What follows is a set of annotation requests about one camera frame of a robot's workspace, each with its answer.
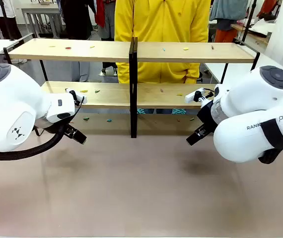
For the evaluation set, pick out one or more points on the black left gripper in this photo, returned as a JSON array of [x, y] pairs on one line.
[[50, 127]]

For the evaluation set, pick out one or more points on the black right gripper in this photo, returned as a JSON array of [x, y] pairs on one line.
[[207, 116]]

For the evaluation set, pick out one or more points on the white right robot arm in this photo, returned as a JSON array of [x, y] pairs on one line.
[[250, 99]]

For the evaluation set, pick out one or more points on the person's left forearm yellow sleeve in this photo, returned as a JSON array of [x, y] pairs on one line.
[[192, 73]]

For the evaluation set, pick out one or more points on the person's right forearm yellow sleeve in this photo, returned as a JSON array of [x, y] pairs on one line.
[[122, 73]]

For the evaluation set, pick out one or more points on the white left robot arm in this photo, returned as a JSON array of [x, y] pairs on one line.
[[12, 106]]

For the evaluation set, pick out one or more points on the black chair caster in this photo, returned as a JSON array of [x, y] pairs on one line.
[[200, 77]]

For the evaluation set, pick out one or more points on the large white side table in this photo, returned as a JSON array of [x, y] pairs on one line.
[[216, 72]]

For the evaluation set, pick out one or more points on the orange garment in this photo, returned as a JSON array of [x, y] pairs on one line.
[[226, 36]]

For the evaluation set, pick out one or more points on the background person in grey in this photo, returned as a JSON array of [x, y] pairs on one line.
[[108, 32]]

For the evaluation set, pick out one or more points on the wooden background table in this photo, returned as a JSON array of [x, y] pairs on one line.
[[258, 37]]

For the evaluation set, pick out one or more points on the person in yellow hoodie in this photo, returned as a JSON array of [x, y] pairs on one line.
[[161, 24]]

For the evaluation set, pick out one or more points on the background person in black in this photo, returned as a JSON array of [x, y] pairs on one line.
[[78, 17]]

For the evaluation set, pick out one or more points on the red hanging garment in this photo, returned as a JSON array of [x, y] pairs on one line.
[[100, 12]]

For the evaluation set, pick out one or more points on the black stand pole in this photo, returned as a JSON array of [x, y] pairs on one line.
[[249, 19]]

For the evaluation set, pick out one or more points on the white paper sheet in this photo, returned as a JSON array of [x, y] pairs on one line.
[[263, 26]]

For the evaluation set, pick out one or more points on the grey blue hanging towel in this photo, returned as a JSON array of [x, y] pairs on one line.
[[228, 10]]

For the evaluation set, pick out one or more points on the grey background table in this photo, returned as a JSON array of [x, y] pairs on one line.
[[42, 10]]

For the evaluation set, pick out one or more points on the background person white coat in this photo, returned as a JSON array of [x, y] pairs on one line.
[[7, 17]]

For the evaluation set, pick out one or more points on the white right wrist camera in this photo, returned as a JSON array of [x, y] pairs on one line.
[[192, 96]]

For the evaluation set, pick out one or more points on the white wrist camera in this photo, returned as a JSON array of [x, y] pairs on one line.
[[192, 96], [72, 95]]

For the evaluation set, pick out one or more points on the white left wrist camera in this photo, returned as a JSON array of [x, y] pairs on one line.
[[72, 95]]

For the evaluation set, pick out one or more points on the wooden shelf unit black frame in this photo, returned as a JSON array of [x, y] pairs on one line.
[[82, 52], [181, 55]]

